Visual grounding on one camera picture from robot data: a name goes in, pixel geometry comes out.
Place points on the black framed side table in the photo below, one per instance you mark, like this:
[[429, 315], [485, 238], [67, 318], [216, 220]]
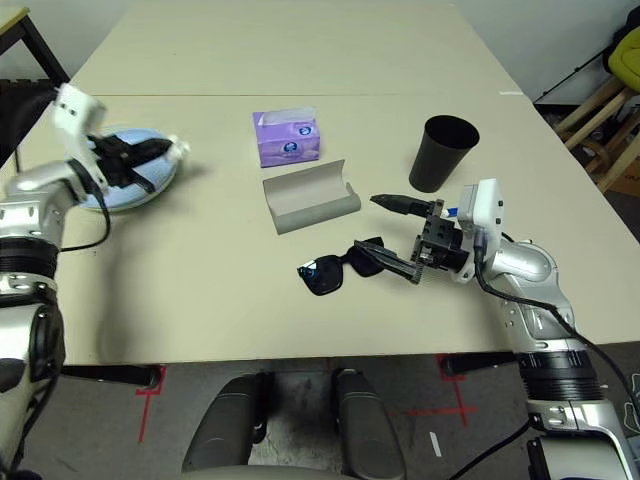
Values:
[[45, 50]]

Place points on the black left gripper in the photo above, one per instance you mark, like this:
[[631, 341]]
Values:
[[112, 155]]

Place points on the red floor tape cross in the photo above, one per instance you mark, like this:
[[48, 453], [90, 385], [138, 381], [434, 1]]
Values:
[[460, 400]]

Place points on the white tape strip on table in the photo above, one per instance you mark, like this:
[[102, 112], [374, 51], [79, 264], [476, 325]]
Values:
[[510, 92]]

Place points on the black sunglasses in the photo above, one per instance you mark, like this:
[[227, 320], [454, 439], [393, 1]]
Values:
[[325, 277]]

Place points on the black slanted rod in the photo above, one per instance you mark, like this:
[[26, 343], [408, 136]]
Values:
[[575, 72]]

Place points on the purple tissue pack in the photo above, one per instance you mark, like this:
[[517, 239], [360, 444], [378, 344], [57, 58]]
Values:
[[290, 145]]

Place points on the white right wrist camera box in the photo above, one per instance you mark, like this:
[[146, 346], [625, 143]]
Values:
[[485, 205]]

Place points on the grey robot torso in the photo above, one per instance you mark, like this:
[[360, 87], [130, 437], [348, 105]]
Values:
[[260, 475]]

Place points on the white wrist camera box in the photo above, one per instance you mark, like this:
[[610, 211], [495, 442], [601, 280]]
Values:
[[485, 205], [75, 107]]

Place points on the grey robot right leg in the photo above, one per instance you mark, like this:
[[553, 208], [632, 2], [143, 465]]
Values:
[[370, 430]]

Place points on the white floor tape strip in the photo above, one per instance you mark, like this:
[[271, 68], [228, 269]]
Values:
[[436, 443]]

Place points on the black foam floor mats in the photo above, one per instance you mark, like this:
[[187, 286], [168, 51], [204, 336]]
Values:
[[25, 110]]

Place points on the brown cardboard box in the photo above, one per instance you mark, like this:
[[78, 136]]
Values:
[[627, 177]]

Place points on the grey robot left leg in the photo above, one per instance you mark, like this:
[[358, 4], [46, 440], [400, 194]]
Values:
[[225, 430]]

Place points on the grey open glasses case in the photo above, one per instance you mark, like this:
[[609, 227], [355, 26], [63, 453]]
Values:
[[310, 200]]

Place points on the blue plastic plate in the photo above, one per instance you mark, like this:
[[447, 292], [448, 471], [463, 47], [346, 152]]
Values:
[[162, 175]]

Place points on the black plastic cup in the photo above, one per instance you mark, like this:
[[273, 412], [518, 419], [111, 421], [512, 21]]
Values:
[[435, 165]]

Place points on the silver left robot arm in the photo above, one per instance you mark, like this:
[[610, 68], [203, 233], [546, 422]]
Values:
[[30, 215]]

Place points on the grey robot leg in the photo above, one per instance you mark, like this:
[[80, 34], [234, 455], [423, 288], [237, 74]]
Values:
[[225, 430], [370, 430]]

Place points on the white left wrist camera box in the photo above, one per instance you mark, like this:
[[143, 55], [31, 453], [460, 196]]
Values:
[[75, 107]]

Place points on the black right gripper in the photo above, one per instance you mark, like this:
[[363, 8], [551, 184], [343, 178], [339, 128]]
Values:
[[440, 240]]

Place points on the black table foot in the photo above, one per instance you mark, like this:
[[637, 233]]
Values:
[[480, 364], [110, 374]]

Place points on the wooden stool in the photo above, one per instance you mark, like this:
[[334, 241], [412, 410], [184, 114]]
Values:
[[595, 105]]

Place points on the red floor tape line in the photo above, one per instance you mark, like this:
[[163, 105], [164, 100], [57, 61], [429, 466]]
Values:
[[146, 415]]

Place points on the yellow green object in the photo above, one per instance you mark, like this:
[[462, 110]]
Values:
[[630, 55]]

